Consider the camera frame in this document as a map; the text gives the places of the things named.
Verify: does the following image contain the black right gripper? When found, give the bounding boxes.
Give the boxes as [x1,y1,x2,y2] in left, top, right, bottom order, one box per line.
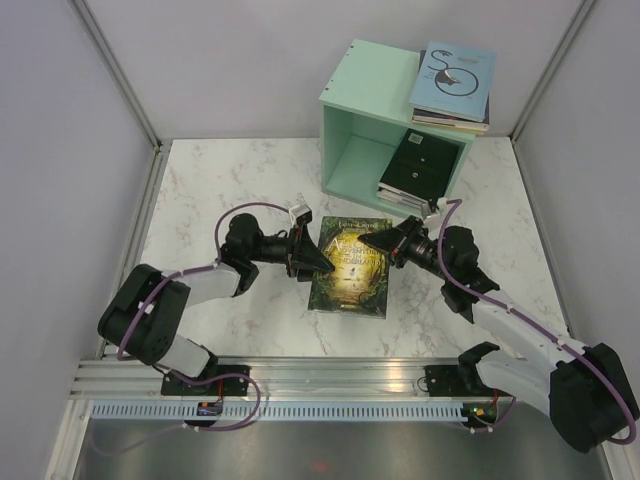
[358,215,453,281]

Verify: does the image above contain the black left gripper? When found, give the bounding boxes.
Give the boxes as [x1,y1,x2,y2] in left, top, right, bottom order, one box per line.
[248,224,335,282]

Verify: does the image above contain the navy blue book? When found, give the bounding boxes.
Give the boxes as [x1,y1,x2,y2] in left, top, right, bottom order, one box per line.
[376,184,429,209]

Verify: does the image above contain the green forest cover book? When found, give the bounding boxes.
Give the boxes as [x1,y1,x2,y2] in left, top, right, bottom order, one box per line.
[308,216,392,318]

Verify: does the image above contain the black book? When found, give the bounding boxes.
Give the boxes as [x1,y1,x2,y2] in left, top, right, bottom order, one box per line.
[378,129,461,200]

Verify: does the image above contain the dark purple galaxy book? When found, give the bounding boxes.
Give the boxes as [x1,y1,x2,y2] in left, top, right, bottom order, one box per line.
[412,48,490,126]

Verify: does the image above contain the light blue SO book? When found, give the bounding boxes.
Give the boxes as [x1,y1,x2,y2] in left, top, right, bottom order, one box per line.
[408,40,499,122]

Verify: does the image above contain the teal ocean cover book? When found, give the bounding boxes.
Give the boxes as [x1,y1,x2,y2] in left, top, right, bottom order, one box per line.
[376,189,424,215]

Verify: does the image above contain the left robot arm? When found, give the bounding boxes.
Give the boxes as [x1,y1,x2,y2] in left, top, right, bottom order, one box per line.
[97,204,334,395]

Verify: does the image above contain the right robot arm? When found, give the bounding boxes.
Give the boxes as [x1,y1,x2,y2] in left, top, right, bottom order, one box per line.
[359,216,639,453]

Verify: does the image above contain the mint green open cabinet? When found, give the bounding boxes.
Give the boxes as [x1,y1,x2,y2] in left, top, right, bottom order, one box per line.
[319,39,475,217]

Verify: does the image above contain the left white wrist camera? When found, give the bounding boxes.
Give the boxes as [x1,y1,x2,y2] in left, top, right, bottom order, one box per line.
[288,203,313,227]

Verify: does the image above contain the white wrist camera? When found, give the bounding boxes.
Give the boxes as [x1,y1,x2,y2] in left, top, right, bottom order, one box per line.
[420,197,448,220]
[288,203,313,227]

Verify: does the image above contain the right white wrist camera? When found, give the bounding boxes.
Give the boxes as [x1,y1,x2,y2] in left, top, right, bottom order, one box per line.
[420,197,448,220]

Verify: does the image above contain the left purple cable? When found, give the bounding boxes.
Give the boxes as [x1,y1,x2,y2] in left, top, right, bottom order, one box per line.
[115,202,296,362]

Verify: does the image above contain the purple cable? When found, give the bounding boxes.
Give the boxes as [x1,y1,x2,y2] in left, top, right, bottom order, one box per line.
[115,202,296,362]
[435,198,636,445]

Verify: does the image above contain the aluminium rail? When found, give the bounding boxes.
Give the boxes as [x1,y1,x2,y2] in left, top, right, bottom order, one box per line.
[70,355,491,402]

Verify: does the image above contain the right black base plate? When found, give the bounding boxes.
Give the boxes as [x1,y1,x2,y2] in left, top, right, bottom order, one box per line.
[424,364,494,398]

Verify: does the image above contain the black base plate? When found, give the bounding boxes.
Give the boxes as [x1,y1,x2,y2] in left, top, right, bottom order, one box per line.
[424,364,494,398]
[160,364,251,400]

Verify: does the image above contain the white slotted cable duct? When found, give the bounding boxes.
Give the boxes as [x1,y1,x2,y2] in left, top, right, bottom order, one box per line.
[91,400,467,422]

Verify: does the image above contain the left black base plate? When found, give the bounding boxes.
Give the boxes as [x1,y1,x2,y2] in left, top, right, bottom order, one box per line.
[160,364,251,400]

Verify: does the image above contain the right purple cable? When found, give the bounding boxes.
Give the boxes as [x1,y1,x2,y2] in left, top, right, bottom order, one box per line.
[435,198,636,445]

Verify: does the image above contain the left aluminium corner post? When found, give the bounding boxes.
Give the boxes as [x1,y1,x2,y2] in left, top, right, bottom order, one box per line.
[68,0,162,153]

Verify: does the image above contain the aluminium corner post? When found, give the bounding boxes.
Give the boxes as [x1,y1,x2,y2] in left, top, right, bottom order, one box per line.
[68,0,162,153]
[509,0,600,145]

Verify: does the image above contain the right aluminium corner post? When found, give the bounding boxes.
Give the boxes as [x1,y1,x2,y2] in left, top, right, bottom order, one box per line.
[509,0,600,145]

